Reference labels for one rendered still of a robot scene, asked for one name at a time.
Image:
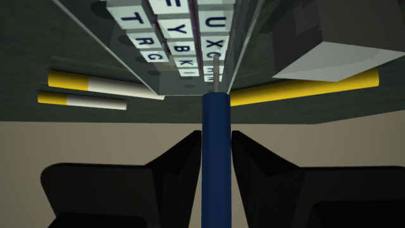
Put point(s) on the dark grey cube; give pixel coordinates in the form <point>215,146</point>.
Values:
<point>331,40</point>

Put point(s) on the dark blue stylus with grey tip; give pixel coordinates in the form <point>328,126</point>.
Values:
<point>216,199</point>

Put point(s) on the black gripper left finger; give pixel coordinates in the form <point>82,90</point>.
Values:
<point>161,191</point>

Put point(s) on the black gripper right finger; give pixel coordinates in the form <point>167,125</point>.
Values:
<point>276,193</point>

